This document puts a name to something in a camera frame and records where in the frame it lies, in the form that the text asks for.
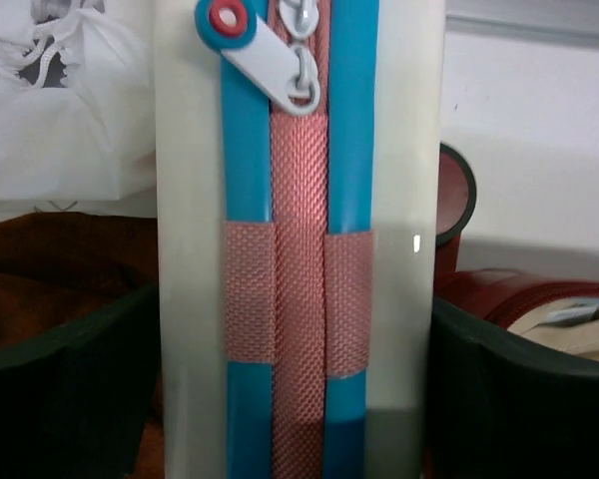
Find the brown folded cloth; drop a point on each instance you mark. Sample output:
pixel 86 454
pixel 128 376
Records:
pixel 56 268

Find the aluminium table frame rail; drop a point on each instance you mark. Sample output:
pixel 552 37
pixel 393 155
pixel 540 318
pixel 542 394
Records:
pixel 521 32

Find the white blue toiletry case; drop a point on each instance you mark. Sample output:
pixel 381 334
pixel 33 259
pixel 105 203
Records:
pixel 297 157

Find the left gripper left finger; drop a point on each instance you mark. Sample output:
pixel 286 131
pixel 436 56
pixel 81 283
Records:
pixel 74 400

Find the beige shirt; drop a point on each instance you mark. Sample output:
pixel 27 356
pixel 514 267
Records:
pixel 569 325

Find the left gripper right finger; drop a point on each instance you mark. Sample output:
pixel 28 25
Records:
pixel 500 406

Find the red suitcase blue lining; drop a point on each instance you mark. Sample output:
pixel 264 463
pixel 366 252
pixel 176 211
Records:
pixel 498 295

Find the white drawstring bag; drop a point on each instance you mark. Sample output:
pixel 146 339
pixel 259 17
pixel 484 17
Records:
pixel 77 102

